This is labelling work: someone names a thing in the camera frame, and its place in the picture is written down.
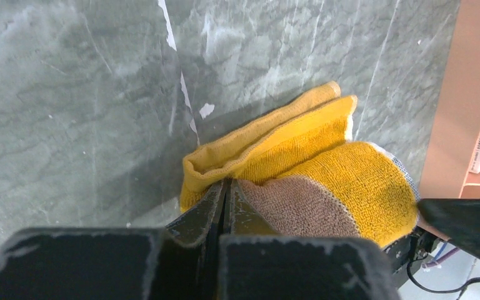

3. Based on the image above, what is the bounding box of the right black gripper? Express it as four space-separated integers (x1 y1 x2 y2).
383 199 480 288

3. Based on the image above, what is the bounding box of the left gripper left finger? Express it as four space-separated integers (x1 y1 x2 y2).
0 181 226 299

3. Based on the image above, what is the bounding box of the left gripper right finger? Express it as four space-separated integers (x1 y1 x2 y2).
217 181 400 299

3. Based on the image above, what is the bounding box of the brown yellow bear towel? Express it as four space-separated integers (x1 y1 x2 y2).
179 81 419 248

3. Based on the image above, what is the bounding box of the orange plastic compartment tray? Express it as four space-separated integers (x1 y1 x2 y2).
417 0 480 199

